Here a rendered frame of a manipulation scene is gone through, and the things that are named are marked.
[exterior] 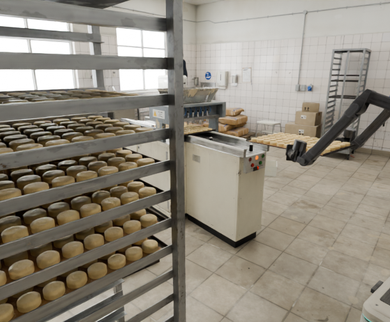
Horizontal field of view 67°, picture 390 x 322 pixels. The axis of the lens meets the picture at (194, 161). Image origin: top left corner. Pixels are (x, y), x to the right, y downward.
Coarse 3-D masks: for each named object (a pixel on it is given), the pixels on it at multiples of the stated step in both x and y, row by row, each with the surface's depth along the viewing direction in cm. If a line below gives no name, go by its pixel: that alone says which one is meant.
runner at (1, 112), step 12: (120, 96) 68; (132, 96) 70; (144, 96) 73; (156, 96) 75; (0, 108) 53; (12, 108) 54; (24, 108) 56; (36, 108) 57; (48, 108) 58; (60, 108) 60; (72, 108) 62; (84, 108) 63; (96, 108) 65; (108, 108) 67; (120, 108) 69; (132, 108) 71; (0, 120) 53
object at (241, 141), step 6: (150, 120) 383; (210, 132) 296; (216, 132) 291; (216, 138) 291; (222, 138) 284; (228, 138) 278; (234, 138) 272; (240, 138) 267; (240, 144) 268; (246, 144) 262; (258, 144) 252; (264, 150) 247
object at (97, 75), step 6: (90, 30) 102; (96, 30) 102; (90, 48) 105; (96, 48) 104; (96, 54) 104; (96, 72) 106; (102, 72) 107; (96, 78) 106; (102, 78) 107; (96, 84) 107; (102, 84) 108; (114, 288) 134; (120, 288) 134; (120, 318) 138
